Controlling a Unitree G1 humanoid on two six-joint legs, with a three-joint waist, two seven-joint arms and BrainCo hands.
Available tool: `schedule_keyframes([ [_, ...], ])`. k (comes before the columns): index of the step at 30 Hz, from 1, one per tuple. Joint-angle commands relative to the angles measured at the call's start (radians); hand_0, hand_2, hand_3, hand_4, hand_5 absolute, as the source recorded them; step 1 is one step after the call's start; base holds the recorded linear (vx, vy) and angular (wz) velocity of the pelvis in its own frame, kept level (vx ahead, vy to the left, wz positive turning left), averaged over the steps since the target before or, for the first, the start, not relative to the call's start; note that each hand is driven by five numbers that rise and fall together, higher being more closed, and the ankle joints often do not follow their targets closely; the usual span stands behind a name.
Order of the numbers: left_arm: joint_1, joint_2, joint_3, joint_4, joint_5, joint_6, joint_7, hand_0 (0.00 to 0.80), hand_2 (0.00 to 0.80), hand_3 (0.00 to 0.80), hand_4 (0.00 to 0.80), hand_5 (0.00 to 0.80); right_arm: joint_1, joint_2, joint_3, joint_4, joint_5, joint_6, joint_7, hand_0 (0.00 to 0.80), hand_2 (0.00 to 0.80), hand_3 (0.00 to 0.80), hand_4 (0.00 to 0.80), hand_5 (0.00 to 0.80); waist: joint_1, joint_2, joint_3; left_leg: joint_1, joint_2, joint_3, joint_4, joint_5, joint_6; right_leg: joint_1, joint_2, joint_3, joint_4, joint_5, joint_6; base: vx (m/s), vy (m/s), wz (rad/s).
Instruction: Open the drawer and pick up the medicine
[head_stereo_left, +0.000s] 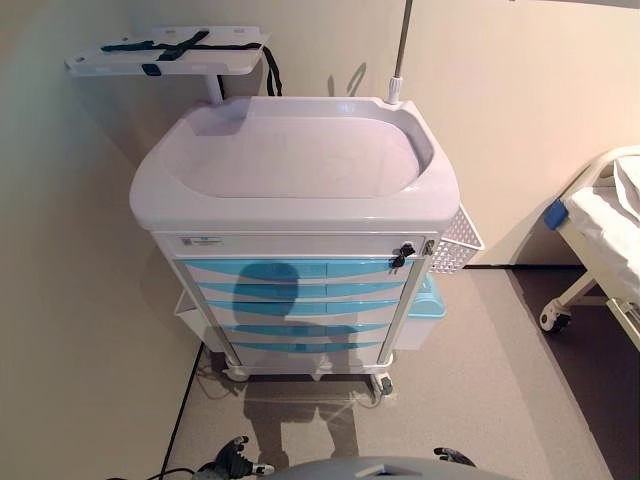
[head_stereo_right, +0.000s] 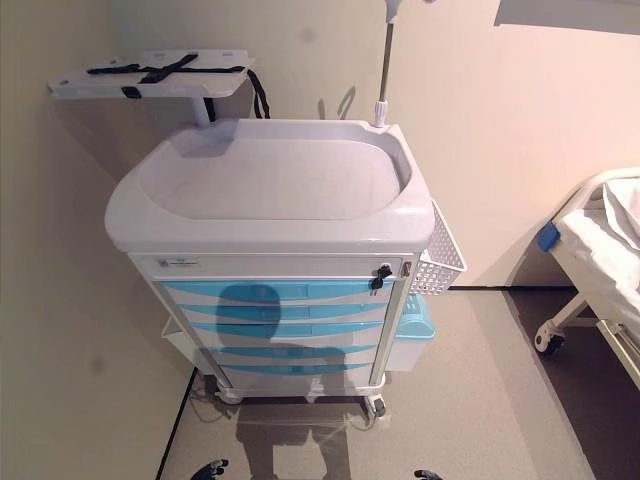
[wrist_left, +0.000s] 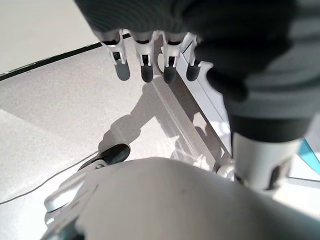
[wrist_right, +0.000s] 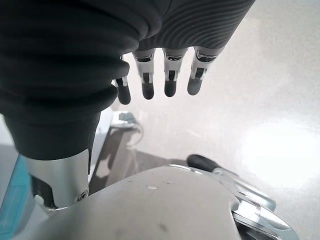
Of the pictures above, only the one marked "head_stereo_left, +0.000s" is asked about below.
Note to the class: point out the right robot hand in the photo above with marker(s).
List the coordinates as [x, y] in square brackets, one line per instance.
[452, 456]

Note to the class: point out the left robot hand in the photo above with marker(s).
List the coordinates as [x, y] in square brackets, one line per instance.
[234, 462]

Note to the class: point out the large blue-white cart drawer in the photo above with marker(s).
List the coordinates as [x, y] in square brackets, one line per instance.
[360, 270]

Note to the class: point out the grey robot torso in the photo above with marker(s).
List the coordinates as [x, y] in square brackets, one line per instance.
[395, 470]

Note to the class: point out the white cart caster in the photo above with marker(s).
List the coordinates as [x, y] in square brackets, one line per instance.
[235, 371]

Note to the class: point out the cart caster with grey brake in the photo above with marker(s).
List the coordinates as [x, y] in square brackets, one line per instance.
[384, 385]

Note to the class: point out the white bin with blue lid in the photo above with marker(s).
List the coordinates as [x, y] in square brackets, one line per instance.
[425, 310]

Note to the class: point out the white side bin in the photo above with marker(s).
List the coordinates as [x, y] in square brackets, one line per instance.
[190, 315]

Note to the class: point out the bed caster wheel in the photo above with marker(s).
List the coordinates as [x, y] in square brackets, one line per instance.
[554, 319]

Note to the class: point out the black key bunch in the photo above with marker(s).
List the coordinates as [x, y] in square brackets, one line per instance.
[403, 255]

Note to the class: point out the silver cart side lock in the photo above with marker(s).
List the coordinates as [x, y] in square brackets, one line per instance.
[428, 248]

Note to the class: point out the white perforated side basket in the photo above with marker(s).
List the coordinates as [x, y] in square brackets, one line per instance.
[457, 245]

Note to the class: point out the blue bed corner bumper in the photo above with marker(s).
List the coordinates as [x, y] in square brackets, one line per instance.
[556, 214]

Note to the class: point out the white bed mattress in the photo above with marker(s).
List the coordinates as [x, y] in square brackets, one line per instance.
[610, 225]

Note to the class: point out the white medical cart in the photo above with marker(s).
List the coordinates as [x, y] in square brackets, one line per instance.
[310, 165]

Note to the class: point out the metal IV pole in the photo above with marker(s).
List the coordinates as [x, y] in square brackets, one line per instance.
[398, 60]

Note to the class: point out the white raised shelf platform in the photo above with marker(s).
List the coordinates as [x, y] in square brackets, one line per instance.
[210, 57]

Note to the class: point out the white hospital bed frame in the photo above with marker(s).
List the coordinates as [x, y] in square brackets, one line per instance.
[580, 295]

